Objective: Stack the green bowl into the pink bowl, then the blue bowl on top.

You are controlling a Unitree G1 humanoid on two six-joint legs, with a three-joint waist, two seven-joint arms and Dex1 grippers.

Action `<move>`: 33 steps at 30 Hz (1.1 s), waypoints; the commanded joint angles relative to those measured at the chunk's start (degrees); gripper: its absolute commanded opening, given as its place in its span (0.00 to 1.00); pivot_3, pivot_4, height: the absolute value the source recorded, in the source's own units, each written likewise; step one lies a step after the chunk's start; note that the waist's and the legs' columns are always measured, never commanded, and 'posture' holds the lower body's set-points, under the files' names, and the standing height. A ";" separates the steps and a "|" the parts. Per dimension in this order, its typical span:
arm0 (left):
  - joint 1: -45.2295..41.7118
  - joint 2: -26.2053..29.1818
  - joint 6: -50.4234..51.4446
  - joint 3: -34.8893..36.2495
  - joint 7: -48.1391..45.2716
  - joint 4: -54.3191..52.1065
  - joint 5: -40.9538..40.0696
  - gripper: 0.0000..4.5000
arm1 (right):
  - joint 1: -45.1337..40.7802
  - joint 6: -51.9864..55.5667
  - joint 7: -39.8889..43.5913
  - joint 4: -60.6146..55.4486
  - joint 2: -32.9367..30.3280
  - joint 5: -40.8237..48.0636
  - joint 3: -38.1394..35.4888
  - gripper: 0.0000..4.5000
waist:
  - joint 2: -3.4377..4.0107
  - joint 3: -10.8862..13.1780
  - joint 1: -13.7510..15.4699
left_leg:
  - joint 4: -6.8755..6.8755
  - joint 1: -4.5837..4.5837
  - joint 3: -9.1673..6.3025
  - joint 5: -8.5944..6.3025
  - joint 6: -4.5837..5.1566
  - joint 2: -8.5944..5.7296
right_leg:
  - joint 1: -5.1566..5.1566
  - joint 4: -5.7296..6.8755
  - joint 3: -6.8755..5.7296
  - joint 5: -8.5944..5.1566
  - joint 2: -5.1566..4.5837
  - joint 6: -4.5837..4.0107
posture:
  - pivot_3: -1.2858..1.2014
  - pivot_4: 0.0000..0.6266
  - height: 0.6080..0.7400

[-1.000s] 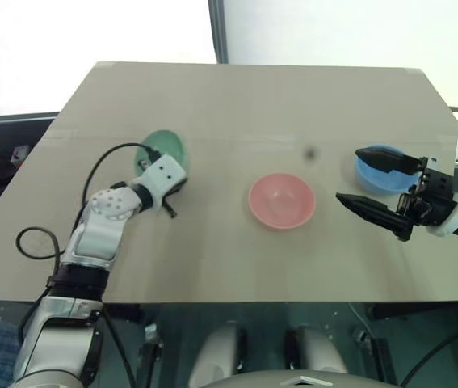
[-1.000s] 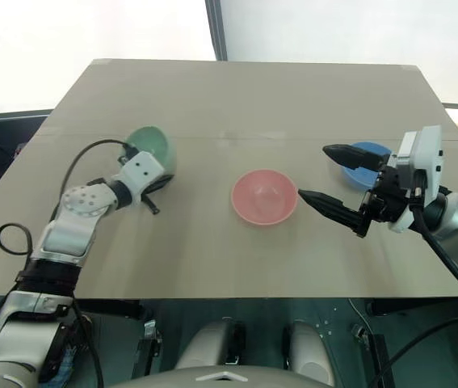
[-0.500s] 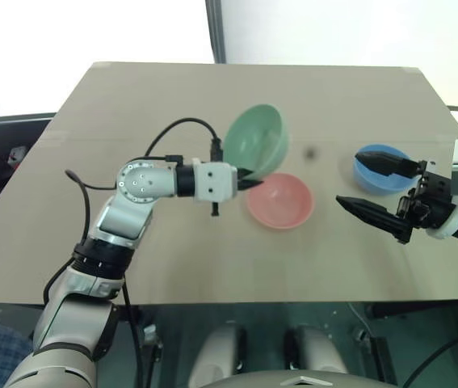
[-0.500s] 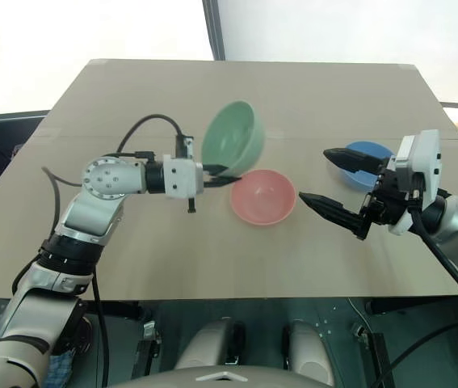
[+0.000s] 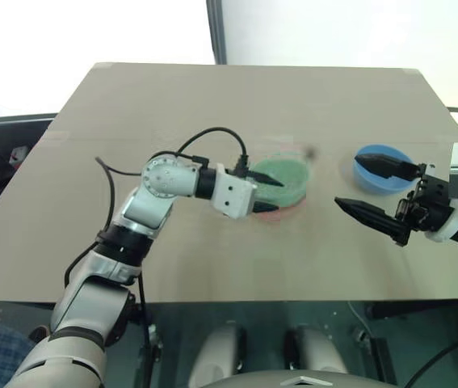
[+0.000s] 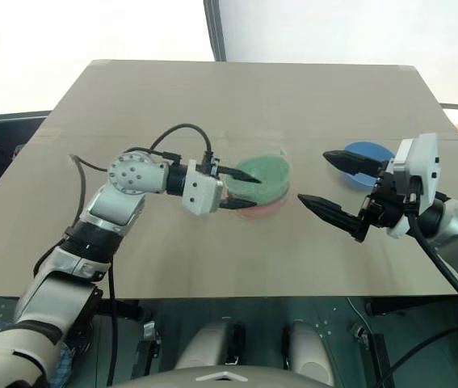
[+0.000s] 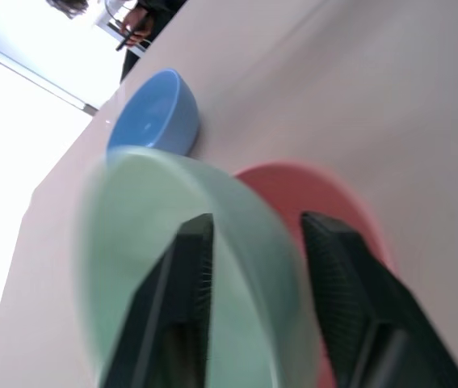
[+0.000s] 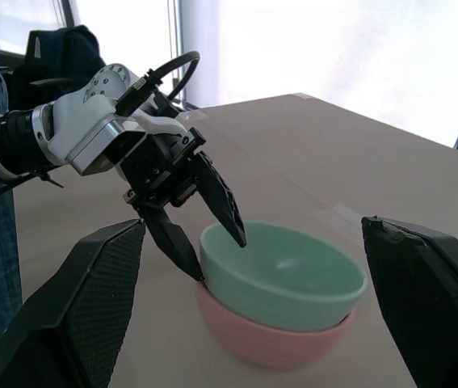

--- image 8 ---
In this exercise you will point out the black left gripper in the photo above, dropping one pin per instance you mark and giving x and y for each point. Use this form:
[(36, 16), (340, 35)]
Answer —
[(160, 169)]

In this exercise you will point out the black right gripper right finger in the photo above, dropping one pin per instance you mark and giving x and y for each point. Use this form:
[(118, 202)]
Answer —
[(426, 299)]

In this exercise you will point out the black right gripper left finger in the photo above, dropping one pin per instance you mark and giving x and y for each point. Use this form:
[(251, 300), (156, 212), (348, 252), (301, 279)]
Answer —
[(71, 315)]

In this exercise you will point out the green bowl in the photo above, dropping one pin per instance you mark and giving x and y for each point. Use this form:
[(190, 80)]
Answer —
[(293, 293)]

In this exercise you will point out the pink bowl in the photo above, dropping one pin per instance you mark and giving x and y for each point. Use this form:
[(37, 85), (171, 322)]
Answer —
[(273, 343)]

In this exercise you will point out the black office chair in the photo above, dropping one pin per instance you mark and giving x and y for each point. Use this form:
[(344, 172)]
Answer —
[(36, 44)]

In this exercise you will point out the dark window frame post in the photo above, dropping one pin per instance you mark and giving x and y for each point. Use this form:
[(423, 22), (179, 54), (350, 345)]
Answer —
[(178, 32)]

